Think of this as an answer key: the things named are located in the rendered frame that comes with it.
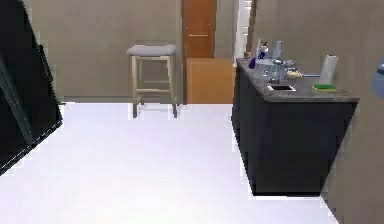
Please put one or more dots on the grey cushioned wooden stool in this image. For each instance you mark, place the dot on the grey cushioned wooden stool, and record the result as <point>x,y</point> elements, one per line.
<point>151,50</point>

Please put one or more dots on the orange wooden room door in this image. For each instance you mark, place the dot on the orange wooden room door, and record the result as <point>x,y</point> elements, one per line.
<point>199,23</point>

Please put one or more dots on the large black fridge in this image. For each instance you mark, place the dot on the large black fridge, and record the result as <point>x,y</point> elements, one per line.
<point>20,93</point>

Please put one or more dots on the black kitchen counter cabinet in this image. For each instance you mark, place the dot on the black kitchen counter cabinet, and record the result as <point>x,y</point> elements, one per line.
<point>293,140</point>

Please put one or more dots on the blue grey round object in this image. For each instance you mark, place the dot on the blue grey round object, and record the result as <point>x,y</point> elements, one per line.
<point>378,78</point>

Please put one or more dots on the green sponge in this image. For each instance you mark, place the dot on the green sponge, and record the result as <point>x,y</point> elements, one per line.
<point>324,87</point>

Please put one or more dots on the pale yellow food item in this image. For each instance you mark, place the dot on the pale yellow food item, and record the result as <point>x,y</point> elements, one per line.
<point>294,74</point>

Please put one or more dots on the white paper towel roll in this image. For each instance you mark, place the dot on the white paper towel roll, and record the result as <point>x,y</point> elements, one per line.
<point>328,68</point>

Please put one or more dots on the blue soap bottle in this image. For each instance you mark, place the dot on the blue soap bottle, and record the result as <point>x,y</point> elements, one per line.
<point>263,51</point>

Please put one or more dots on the white rimmed black sink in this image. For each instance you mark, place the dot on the white rimmed black sink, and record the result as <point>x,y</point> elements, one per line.
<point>281,88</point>

